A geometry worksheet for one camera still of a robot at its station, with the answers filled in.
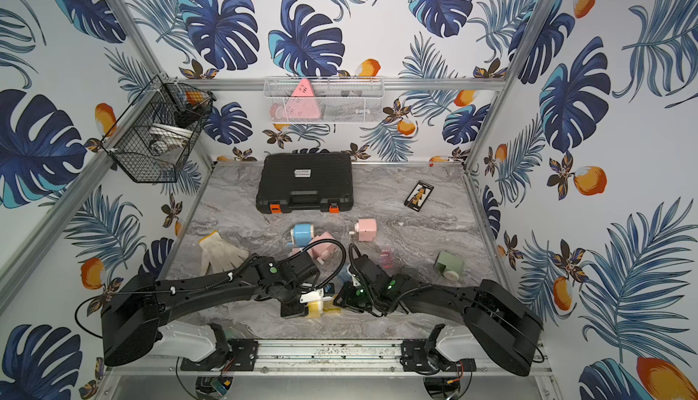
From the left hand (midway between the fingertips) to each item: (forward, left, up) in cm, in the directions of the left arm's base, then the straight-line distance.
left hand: (304, 300), depth 79 cm
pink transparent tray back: (+17, -25, -4) cm, 30 cm away
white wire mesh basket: (+58, -4, +30) cm, 65 cm away
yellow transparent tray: (0, -7, -3) cm, 8 cm away
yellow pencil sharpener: (-4, -4, +4) cm, 6 cm away
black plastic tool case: (+46, +8, 0) cm, 47 cm away
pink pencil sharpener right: (+24, -17, +2) cm, 30 cm away
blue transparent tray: (+5, -11, +9) cm, 15 cm away
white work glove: (+15, +33, -6) cm, 37 cm away
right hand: (0, -9, -1) cm, 9 cm away
